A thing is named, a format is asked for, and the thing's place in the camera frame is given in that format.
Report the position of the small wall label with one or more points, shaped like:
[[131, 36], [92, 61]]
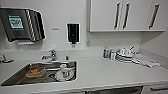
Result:
[[55, 29]]

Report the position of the black wall soap dispenser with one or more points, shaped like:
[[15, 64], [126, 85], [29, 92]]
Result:
[[73, 32]]

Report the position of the small white container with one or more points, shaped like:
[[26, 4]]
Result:
[[113, 55]]

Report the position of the chrome faucet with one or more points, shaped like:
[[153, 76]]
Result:
[[51, 55]]

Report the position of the black paper towel dispenser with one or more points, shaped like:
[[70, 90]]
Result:
[[20, 24]]

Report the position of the white three-door wall cabinet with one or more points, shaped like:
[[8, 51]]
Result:
[[130, 15]]

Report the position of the orange bowl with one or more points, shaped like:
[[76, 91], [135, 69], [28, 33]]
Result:
[[34, 72]]

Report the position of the white folded cloth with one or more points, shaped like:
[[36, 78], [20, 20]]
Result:
[[146, 60]]

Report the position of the stainless steel sink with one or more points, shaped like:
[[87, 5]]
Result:
[[16, 78]]

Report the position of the small blue bottle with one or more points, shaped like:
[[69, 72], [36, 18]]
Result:
[[106, 52]]

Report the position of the white drawer stack beside dishwasher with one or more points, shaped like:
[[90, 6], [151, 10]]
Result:
[[156, 89]]

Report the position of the dish drying rack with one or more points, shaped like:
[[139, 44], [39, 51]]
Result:
[[5, 59]]

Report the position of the white wall outlet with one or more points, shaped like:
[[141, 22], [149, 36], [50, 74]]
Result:
[[88, 43]]

